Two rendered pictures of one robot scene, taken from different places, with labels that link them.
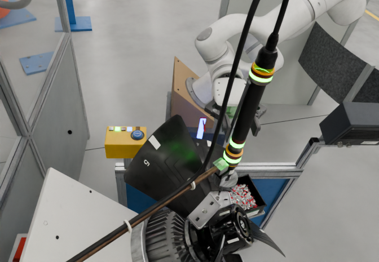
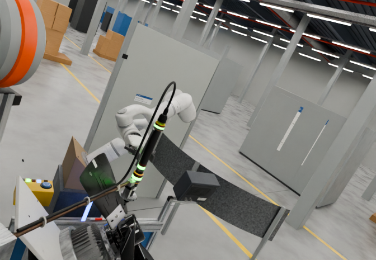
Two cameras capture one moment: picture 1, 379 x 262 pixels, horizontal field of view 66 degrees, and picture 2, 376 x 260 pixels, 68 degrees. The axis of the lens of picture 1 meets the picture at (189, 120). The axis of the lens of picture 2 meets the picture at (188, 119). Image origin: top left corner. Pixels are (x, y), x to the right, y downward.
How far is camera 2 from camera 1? 0.62 m
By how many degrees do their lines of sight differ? 38
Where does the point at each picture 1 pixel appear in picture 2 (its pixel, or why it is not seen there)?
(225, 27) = (134, 109)
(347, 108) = (189, 173)
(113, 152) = not seen: hidden behind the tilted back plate
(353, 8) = (191, 113)
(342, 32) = (179, 142)
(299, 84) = (150, 179)
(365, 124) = (199, 183)
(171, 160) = (102, 176)
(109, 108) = not seen: outside the picture
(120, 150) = not seen: hidden behind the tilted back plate
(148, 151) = (92, 168)
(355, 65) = (189, 162)
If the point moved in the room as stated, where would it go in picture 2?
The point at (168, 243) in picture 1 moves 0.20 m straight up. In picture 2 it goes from (90, 240) to (108, 197)
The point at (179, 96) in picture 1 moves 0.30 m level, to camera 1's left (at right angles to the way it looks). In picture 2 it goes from (79, 161) to (23, 149)
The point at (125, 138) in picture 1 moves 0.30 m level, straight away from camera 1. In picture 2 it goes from (36, 187) to (28, 155)
